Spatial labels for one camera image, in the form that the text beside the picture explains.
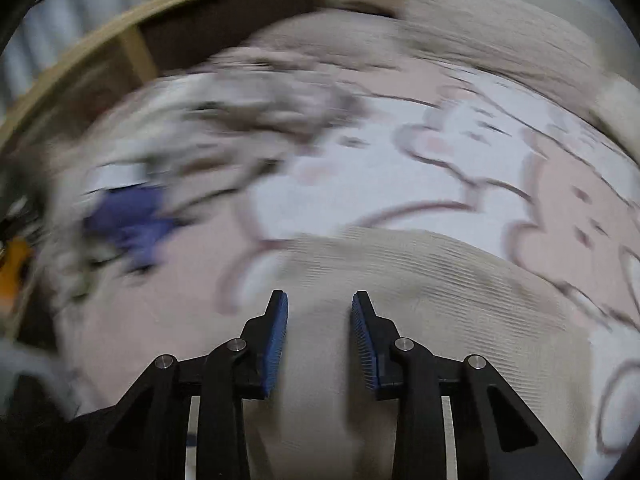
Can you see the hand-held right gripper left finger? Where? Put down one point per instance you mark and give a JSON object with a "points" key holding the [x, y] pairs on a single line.
{"points": [[276, 345]]}

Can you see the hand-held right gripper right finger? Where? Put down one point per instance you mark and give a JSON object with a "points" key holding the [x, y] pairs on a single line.
{"points": [[364, 345]]}

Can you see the beige waffle pants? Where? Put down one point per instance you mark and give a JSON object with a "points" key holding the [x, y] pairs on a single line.
{"points": [[440, 300]]}

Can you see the bear printed bedsheet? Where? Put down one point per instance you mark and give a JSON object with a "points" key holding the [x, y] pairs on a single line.
{"points": [[400, 185]]}

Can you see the purple garment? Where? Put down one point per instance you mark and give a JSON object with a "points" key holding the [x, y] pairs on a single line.
{"points": [[130, 220]]}

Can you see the white garment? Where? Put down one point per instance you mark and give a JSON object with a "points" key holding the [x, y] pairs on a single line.
{"points": [[120, 175]]}

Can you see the grey garment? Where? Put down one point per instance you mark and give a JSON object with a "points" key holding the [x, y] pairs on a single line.
{"points": [[270, 105]]}

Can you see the orange object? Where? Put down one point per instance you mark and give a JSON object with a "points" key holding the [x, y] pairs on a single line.
{"points": [[14, 270]]}

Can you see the grey beige tufted pillow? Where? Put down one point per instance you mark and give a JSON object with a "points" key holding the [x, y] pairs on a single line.
{"points": [[500, 35]]}

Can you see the wooden bedside shelf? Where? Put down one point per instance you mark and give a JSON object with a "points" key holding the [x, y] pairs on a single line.
{"points": [[75, 55]]}

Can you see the white curtain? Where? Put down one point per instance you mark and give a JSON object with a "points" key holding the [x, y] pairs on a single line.
{"points": [[55, 25]]}

